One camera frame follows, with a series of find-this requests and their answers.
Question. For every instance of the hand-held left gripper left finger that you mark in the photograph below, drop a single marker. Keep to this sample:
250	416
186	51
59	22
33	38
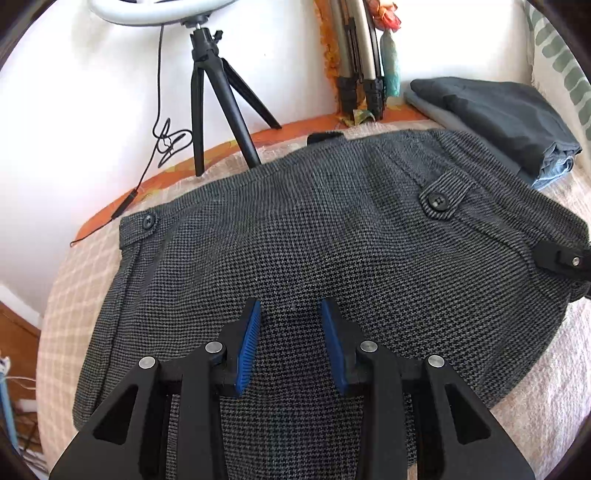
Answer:
247	344

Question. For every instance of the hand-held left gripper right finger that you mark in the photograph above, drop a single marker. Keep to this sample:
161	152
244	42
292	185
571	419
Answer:
333	344

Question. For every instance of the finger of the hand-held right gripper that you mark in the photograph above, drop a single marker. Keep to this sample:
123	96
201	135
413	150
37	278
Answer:
561	259

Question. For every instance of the grey houndstooth pants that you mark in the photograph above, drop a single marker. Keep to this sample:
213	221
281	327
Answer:
323	258

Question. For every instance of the folded blue jeans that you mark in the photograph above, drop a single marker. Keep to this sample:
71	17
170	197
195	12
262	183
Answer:
556	167

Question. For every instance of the folded dark grey garment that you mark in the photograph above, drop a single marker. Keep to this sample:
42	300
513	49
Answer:
503	115

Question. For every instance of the white green patterned pillow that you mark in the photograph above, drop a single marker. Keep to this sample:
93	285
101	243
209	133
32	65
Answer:
561	55

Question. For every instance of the black phone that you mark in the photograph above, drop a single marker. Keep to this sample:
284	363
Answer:
325	137

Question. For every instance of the wooden furniture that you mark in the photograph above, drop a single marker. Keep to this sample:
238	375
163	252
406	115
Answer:
21	341

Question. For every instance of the black tripod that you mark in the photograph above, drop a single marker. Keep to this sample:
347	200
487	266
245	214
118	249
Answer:
217	87

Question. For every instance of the teal tassel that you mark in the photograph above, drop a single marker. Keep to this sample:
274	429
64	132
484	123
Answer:
391	64

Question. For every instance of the folded metal stand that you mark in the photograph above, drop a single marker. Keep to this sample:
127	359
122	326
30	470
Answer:
358	55

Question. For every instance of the dried flower decoration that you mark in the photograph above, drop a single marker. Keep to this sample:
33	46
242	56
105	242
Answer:
385	14

